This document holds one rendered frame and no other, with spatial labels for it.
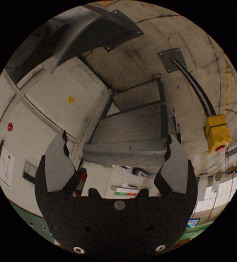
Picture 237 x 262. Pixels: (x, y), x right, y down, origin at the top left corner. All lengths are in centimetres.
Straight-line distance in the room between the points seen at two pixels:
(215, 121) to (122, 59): 97
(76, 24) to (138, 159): 59
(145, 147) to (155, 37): 94
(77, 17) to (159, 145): 56
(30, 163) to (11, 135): 25
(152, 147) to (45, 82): 88
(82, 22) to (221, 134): 48
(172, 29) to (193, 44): 24
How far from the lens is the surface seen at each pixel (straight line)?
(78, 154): 82
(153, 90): 97
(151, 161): 42
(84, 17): 31
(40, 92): 81
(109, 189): 59
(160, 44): 101
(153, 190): 122
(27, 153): 72
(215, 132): 30
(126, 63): 106
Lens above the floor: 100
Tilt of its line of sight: 30 degrees down
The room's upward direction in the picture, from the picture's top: 162 degrees counter-clockwise
